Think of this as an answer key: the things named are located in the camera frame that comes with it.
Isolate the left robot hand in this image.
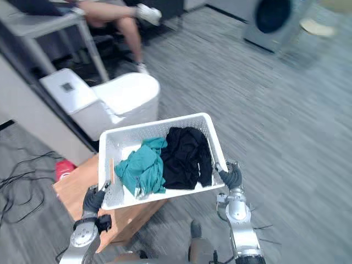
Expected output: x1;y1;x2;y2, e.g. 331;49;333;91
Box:
82;182;112;218

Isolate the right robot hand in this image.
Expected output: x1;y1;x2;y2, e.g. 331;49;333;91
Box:
214;161;243;191

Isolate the white perforated laundry basket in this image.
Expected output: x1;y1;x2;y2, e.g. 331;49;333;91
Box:
98;112;229;211

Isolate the black garment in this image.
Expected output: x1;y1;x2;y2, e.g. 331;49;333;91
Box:
159;126;213;190

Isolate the teal garment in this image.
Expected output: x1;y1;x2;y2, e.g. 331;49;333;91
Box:
114;136;168;197

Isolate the grey front-load washing machine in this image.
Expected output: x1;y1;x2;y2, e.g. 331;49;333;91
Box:
241;0;306;54

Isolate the wooden box table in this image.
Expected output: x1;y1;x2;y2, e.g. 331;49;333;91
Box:
52;153;168;254

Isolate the red bag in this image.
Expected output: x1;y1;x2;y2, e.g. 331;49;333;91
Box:
54;160;78;182

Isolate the robot leg and foot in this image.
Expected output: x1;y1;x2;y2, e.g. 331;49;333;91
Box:
118;219;221;264

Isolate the white partition panel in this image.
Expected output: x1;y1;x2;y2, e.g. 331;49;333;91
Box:
0;54;97;166

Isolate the white toilet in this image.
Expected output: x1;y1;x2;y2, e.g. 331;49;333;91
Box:
38;67;161;142

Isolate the person's shoe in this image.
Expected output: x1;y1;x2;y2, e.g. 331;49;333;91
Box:
299;18;338;36

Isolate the grey desk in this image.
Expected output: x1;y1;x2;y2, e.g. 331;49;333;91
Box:
0;0;111;83

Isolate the person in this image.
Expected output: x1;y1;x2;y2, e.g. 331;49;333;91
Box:
70;0;163;75

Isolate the black floor cable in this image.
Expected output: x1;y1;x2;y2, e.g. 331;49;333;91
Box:
0;150;63;225

